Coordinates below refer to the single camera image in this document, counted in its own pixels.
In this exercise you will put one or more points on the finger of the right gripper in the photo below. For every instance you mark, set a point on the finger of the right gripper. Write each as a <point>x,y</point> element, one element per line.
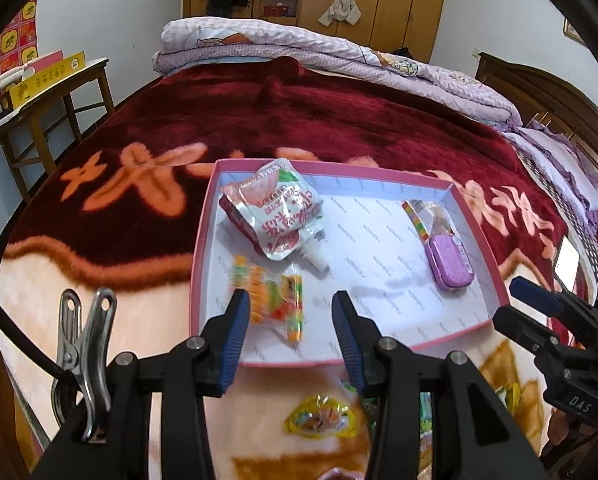
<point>525,331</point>
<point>578,317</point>

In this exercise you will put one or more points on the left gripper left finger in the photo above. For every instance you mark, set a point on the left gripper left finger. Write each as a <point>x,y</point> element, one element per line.
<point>198,368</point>

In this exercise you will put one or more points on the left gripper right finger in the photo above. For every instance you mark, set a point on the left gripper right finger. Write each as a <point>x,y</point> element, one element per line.
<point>474,436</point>

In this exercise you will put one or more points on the purple candy tin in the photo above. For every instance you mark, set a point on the purple candy tin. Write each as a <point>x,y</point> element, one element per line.
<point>449,261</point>

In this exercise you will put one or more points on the orange burger gummy packet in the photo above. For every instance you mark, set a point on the orange burger gummy packet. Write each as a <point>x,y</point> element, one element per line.
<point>275,299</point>

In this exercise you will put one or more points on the yellow jelly cup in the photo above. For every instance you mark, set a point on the yellow jelly cup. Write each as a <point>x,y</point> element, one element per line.
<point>319,417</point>

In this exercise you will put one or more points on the clear rainbow candy packet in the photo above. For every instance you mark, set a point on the clear rainbow candy packet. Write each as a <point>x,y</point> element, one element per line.
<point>429,218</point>

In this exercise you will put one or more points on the white red drink pouch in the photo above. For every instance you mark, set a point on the white red drink pouch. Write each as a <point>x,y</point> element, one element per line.
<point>279,212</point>

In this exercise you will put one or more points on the yellow candy packet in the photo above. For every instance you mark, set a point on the yellow candy packet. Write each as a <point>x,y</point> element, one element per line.
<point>510,396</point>

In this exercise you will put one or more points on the pink chocolate ball cup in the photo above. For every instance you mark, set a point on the pink chocolate ball cup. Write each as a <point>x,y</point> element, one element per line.
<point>338,474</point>

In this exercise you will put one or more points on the white smartphone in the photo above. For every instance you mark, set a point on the white smartphone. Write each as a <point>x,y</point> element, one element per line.
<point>566,265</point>

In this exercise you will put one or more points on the purple ruffled pillow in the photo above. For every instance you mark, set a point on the purple ruffled pillow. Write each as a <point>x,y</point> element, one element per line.
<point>570,173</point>

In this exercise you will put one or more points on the metal spring clip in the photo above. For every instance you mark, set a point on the metal spring clip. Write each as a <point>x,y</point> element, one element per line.
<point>82,345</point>

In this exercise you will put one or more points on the pink shallow cardboard box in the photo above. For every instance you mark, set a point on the pink shallow cardboard box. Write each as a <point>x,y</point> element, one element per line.
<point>374,254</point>

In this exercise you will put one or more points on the red plush blanket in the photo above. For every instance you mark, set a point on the red plush blanket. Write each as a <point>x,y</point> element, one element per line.
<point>124,207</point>

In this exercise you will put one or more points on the wooden headboard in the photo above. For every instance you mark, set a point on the wooden headboard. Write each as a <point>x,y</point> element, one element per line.
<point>545,98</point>

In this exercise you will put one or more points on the wooden side table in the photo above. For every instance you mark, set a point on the wooden side table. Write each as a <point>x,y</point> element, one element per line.
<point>29,116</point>

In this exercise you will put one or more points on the yellow flat box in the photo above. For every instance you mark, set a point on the yellow flat box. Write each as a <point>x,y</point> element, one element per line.
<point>41,73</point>

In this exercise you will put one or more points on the folded purple quilt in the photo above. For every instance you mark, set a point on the folded purple quilt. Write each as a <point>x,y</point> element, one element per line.
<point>192,40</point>

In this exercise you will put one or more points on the beige cloth on wardrobe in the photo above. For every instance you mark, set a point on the beige cloth on wardrobe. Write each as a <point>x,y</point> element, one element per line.
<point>341,11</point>

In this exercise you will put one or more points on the red yellow patterned box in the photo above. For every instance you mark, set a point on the red yellow patterned box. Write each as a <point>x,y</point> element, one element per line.
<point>18,42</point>

